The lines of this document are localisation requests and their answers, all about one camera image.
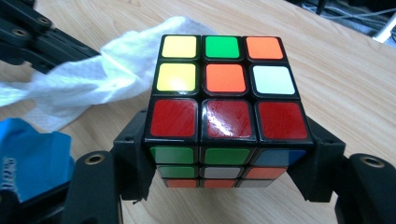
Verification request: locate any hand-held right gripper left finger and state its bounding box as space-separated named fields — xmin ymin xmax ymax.
xmin=112 ymin=108 xmax=157 ymax=202

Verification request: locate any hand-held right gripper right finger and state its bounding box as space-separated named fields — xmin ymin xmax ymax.
xmin=286 ymin=116 xmax=347 ymax=203

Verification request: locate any white cloth wipe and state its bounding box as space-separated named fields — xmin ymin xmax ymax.
xmin=0 ymin=16 xmax=216 ymax=133

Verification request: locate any multicoloured puzzle cube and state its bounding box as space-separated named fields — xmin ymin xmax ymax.
xmin=143 ymin=33 xmax=315 ymax=189

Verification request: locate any blue cloth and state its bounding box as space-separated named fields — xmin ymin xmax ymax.
xmin=0 ymin=117 xmax=76 ymax=203

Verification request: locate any white plastic object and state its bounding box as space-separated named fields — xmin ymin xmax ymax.
xmin=372 ymin=18 xmax=396 ymax=45

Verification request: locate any grey cable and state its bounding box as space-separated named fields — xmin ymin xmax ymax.
xmin=300 ymin=3 xmax=396 ymax=24

